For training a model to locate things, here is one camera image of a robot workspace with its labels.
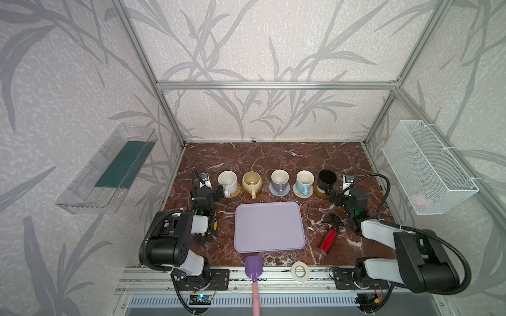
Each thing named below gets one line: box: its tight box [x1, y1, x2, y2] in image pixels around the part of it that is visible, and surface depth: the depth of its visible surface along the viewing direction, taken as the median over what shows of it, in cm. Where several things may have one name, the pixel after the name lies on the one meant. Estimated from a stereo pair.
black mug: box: [316, 169, 338, 196], surface depth 93 cm
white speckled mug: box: [217, 170, 238, 199], surface depth 96 cm
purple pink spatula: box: [245, 255, 263, 316], surface depth 76 cm
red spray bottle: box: [316, 212, 346, 257], surface depth 84 cm
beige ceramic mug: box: [241, 171, 263, 200], surface depth 94 cm
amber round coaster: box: [313, 181, 331, 200], surface depth 99 cm
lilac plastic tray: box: [233, 201, 306, 254], surface depth 90 cm
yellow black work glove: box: [194, 215, 219, 245], surface depth 84 cm
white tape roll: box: [290, 260, 310, 284], surface depth 77 cm
